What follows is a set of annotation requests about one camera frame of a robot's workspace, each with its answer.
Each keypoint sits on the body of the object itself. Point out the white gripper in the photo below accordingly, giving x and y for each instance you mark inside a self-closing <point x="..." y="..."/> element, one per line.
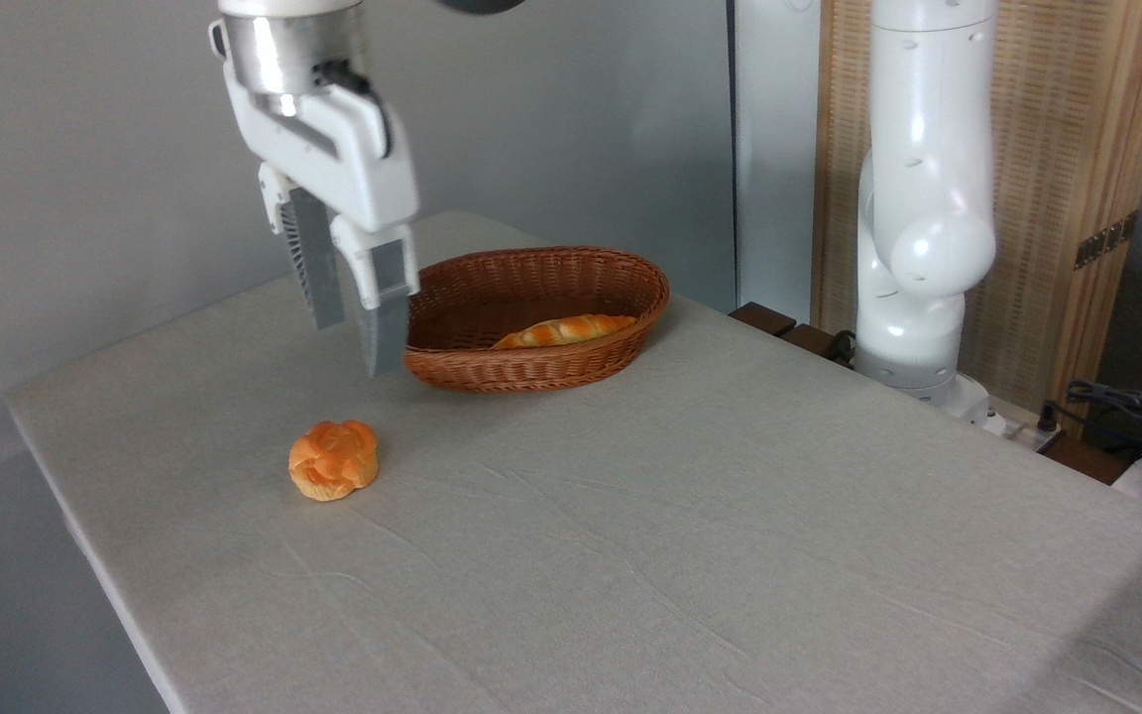
<point x="353" y="164"/>

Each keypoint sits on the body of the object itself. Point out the round orange braided bread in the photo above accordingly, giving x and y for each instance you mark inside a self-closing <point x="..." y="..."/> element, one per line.
<point x="333" y="461"/>

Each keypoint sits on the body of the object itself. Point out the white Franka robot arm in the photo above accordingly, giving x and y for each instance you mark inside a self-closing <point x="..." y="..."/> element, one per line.
<point x="928" y="149"/>

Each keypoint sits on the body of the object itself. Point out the long striped bread roll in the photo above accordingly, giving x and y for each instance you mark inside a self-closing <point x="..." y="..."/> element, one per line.
<point x="566" y="329"/>

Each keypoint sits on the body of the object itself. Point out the brown wicker basket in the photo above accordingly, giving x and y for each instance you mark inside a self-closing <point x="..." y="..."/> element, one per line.
<point x="551" y="372"/>

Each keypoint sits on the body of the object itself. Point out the beige linen tablecloth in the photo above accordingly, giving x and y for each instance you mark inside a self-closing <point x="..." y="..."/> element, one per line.
<point x="630" y="535"/>

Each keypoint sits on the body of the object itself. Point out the bamboo wooden folding screen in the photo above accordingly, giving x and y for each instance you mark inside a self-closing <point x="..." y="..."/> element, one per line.
<point x="1086" y="119"/>

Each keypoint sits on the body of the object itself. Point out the dark metal screen hinge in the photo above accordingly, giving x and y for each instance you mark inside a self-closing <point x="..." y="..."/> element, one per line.
<point x="1106" y="240"/>

